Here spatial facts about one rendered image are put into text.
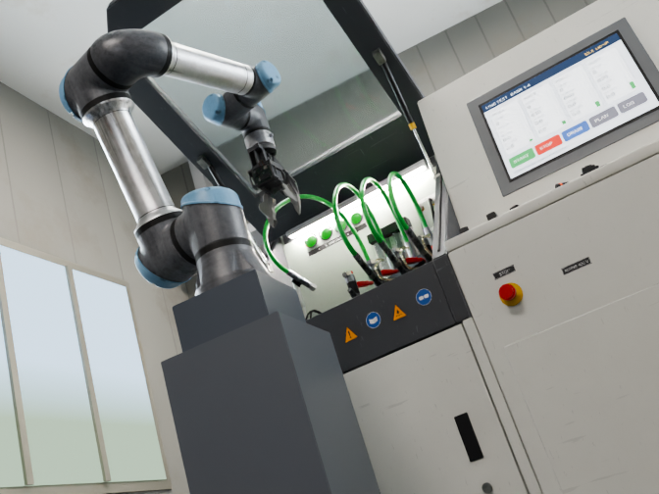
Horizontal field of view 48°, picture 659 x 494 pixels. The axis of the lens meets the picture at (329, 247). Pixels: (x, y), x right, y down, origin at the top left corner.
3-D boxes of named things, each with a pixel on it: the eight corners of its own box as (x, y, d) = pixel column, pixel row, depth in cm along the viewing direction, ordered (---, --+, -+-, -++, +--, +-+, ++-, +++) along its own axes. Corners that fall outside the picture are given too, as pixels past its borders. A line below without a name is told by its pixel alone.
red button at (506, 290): (499, 307, 159) (490, 285, 161) (504, 310, 163) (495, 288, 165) (522, 297, 157) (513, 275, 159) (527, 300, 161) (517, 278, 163)
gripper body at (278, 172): (251, 191, 190) (239, 151, 194) (270, 199, 197) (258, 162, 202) (276, 177, 187) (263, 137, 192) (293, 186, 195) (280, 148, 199)
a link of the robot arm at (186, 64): (113, 0, 150) (275, 55, 189) (83, 34, 156) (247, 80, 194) (128, 47, 146) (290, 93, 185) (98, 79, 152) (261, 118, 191)
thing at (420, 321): (237, 418, 189) (223, 359, 195) (247, 418, 193) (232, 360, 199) (455, 323, 167) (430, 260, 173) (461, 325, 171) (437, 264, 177)
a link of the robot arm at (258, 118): (226, 108, 202) (248, 115, 208) (235, 141, 198) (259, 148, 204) (244, 91, 198) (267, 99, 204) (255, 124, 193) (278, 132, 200)
